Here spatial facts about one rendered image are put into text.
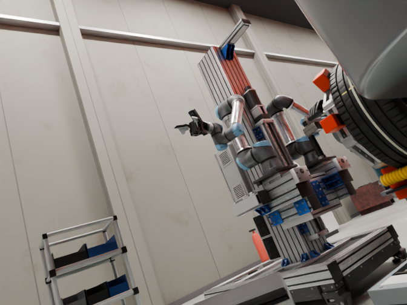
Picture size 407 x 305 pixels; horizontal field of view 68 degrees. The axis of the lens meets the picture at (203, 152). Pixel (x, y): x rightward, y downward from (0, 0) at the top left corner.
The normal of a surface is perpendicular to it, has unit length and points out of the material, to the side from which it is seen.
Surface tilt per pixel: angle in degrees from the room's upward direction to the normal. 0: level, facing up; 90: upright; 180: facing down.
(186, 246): 90
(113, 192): 90
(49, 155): 90
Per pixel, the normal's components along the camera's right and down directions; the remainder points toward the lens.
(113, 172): 0.51, -0.45
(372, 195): -0.61, -0.02
